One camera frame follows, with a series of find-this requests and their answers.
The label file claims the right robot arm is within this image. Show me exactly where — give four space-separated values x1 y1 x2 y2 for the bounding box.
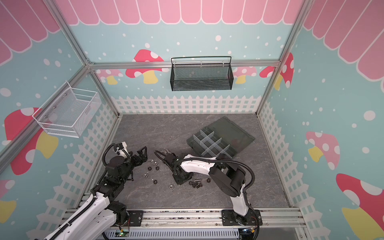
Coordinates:
156 152 259 226

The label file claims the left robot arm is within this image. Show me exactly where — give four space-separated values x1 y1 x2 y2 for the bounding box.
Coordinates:
45 142 148 240

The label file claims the clear compartment organizer box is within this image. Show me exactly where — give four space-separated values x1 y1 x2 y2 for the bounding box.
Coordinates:
187 117 255 159

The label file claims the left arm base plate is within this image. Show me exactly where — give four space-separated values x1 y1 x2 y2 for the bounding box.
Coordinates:
121 210 144 227

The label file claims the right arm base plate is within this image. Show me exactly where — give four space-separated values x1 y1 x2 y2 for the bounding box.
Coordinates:
222 209 263 227

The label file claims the grey slotted cable duct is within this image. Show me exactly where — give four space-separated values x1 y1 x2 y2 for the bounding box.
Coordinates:
105 228 240 240

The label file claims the white wire mesh basket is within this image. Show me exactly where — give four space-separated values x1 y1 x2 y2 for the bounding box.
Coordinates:
32 82 102 138

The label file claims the black wire mesh basket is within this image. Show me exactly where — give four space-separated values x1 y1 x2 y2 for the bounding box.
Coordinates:
170 56 234 92

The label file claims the aluminium mounting rail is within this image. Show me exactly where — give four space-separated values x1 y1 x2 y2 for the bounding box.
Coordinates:
59 207 307 229

